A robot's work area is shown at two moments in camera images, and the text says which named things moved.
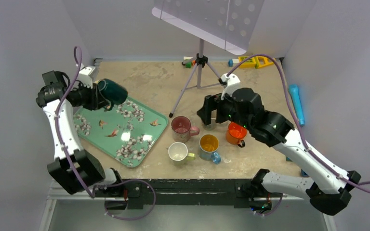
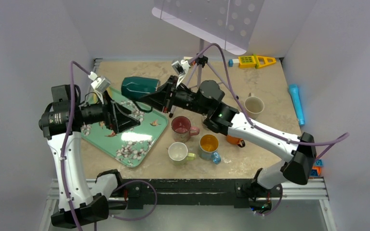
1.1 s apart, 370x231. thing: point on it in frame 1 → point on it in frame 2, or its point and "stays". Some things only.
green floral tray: (125, 133) stays
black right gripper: (210, 102) → (160, 98)
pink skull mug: (181, 129) stays
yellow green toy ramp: (262, 61) stays
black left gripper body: (85, 97) → (93, 113)
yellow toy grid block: (249, 63) stays
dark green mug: (114, 93) → (133, 87)
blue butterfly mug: (208, 145) stays
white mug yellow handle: (178, 154) stays
